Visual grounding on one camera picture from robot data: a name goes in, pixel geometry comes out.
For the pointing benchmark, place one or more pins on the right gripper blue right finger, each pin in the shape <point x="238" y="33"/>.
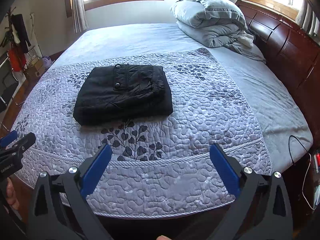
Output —
<point x="261" y="209"/>

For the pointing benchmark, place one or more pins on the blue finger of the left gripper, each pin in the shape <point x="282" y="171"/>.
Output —
<point x="9" y="138"/>

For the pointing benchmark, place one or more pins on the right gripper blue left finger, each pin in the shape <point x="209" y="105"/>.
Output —
<point x="47" y="218"/>

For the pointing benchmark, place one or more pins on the black quilted pants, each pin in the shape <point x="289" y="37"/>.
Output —
<point x="123" y="91"/>

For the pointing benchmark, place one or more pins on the person's left hand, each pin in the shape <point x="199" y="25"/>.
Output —
<point x="10" y="195"/>

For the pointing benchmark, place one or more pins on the person's right hand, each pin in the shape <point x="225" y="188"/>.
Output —
<point x="163" y="238"/>

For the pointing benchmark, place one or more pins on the black mesh cantilever chair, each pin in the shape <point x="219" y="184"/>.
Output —
<point x="9" y="84"/>

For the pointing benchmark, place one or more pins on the cardboard boxes on floor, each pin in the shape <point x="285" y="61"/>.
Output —
<point x="34" y="70"/>

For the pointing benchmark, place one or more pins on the purple bag on floor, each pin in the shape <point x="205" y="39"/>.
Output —
<point x="47" y="61"/>

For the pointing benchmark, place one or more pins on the wooden coat rack with clothes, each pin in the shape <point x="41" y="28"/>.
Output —
<point x="17" y="40"/>

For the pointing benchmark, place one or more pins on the grey quilted bedspread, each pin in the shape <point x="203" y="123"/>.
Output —
<point x="160" y="165"/>

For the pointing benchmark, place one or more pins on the white window curtain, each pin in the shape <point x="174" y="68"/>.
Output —
<point x="79" y="17"/>

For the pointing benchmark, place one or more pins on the dark wooden headboard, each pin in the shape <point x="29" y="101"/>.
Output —
<point x="291" y="55"/>

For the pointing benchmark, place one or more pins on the folded light blue duvet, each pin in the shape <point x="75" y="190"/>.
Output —
<point x="215" y="24"/>

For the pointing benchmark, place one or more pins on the side window grey curtain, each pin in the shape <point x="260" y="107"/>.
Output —
<point x="308" y="20"/>

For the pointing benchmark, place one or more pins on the white wire rack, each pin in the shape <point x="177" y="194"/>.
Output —
<point x="34" y="52"/>

